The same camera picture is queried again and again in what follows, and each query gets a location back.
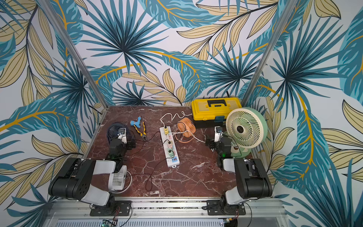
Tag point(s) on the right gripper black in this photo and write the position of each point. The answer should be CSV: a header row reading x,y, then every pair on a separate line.
x,y
211,143

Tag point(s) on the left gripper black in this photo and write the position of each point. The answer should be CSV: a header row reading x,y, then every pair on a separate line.
x,y
129,146

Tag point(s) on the white power strip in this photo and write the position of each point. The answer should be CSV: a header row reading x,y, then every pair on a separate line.
x,y
171,162

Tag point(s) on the pink plug adapter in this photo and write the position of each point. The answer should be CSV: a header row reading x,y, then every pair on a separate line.
x,y
170,144

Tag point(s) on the green plug adapter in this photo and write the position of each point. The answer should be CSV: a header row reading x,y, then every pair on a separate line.
x,y
171,153

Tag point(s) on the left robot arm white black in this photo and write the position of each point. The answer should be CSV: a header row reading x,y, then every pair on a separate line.
x,y
74,179

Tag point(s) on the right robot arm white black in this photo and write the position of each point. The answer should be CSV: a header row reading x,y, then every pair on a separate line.
x,y
252,181

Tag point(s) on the dark blue small fan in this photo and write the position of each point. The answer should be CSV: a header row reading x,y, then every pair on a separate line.
x,y
112,132

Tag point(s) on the orange small desk fan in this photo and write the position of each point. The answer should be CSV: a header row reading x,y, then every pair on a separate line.
x,y
187,127

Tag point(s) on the large green cream desk fan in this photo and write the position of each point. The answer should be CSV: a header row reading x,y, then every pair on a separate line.
x,y
247,129

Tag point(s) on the white small fan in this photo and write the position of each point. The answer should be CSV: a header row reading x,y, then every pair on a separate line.
x,y
117,180

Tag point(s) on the blue plastic toy figure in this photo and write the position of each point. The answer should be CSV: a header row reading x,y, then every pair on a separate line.
x,y
136,123

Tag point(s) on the yellow black toolbox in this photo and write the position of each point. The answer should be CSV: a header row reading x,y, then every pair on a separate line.
x,y
213,112

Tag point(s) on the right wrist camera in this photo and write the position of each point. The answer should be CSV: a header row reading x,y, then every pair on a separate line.
x,y
218,133

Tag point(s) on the yellow handled pliers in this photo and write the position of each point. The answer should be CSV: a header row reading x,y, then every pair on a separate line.
x,y
142,131

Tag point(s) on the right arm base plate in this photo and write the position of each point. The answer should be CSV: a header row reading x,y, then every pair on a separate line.
x,y
218,208

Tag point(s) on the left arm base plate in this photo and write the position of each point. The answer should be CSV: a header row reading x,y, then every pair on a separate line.
x,y
114,208

